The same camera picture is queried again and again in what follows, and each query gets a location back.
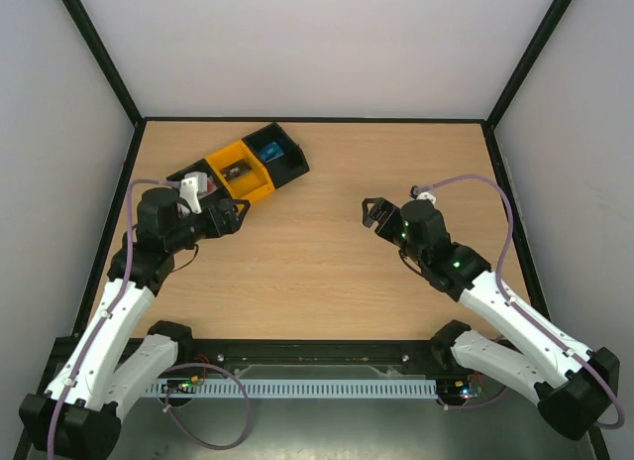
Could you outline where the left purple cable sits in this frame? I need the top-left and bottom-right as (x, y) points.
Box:
(49, 177), (180, 451)

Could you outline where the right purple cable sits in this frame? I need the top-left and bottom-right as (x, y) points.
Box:
(430, 174), (626, 429)

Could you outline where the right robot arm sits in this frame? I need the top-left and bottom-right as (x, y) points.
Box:
(362, 196), (620, 440)

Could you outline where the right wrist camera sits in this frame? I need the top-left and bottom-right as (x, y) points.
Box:
(410, 185), (437, 205)

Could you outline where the blue card in bin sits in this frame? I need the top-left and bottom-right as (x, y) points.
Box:
(259, 141), (284, 163)

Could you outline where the black card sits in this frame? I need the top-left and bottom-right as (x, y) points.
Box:
(221, 159), (252, 182)

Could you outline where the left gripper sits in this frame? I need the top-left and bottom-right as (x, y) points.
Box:
(165, 199), (250, 254)

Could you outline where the black cage frame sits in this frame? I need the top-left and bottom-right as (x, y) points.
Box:
(9, 0), (615, 460)

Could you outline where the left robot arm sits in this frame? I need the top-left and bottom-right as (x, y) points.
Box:
(19, 180), (251, 459)

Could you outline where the right black bin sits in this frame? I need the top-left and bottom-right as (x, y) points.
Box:
(243, 122), (310, 189)

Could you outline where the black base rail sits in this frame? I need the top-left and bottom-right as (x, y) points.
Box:
(49, 336), (576, 377)

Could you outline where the left black bin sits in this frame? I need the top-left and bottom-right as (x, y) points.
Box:
(167, 159), (231, 216)

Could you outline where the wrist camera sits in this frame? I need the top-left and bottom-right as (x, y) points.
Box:
(179, 172), (208, 214)
(410, 185), (437, 205)

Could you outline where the blue slotted cable duct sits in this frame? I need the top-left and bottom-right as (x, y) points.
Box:
(172, 379), (437, 400)

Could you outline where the yellow bin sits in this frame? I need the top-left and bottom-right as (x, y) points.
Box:
(205, 140), (274, 202)

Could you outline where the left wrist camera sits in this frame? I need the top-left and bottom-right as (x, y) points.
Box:
(179, 172), (208, 214)

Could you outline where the black bin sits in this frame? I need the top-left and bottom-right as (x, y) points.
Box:
(243, 122), (310, 189)
(167, 159), (231, 216)

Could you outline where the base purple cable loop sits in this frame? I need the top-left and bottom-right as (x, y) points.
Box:
(160, 363), (253, 450)

